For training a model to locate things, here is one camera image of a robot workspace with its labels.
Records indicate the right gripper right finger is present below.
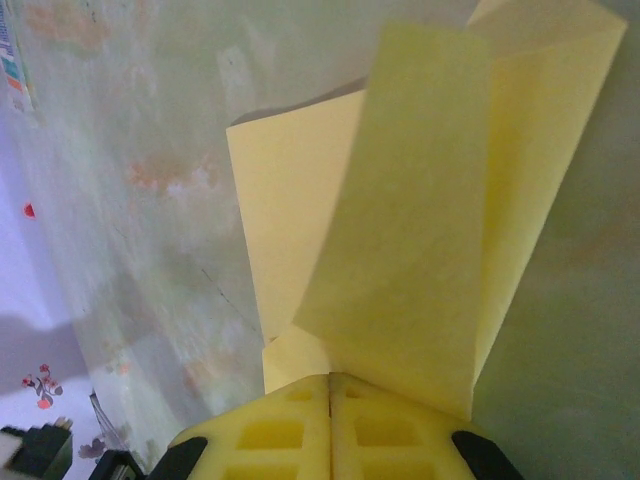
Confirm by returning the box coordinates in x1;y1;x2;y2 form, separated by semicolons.
330;372;526;480

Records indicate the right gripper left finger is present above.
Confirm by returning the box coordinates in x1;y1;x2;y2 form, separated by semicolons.
149;372;332;480

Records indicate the yellow paper sheet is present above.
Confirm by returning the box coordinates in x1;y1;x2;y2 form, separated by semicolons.
225;0;629;421

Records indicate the small printed sachet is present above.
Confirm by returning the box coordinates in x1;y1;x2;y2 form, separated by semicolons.
0;0;42;115

